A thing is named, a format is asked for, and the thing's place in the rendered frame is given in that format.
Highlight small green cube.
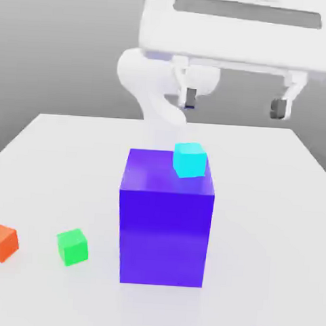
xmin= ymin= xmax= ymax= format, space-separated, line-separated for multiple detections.
xmin=54 ymin=226 xmax=91 ymax=268

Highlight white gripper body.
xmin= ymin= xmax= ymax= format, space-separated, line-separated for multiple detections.
xmin=136 ymin=0 xmax=326 ymax=79

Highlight large purple box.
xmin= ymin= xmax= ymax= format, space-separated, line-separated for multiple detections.
xmin=114 ymin=147 xmax=218 ymax=289

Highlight small orange cube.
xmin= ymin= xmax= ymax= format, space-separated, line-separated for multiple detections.
xmin=0 ymin=224 xmax=21 ymax=265

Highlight small cyan cube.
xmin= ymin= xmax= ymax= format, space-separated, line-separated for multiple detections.
xmin=171 ymin=141 xmax=209 ymax=180

